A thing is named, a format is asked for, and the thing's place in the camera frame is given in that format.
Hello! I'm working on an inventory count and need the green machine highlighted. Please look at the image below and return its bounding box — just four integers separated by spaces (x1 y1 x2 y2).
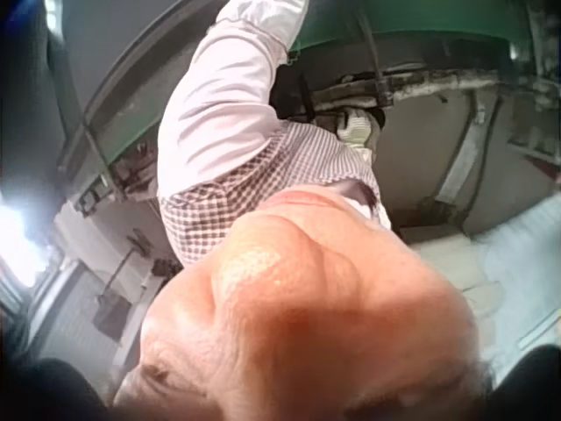
56 0 561 207

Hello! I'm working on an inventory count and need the grey metal frame leg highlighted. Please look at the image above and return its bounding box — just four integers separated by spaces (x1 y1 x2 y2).
436 89 503 210

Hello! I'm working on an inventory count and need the person's right hand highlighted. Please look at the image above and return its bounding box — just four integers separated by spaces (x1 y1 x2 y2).
335 104 387 153

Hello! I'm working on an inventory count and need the dark shovel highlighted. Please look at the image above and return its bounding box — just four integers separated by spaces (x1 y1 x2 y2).
92 236 148 337

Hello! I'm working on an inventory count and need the person's left hand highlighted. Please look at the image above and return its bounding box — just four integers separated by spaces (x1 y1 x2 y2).
311 104 348 132

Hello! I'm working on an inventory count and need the heap of white sacks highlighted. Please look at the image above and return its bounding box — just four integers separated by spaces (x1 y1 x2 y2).
407 199 561 356

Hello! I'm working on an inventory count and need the black rod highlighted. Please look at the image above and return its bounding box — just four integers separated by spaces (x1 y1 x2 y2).
355 0 394 109

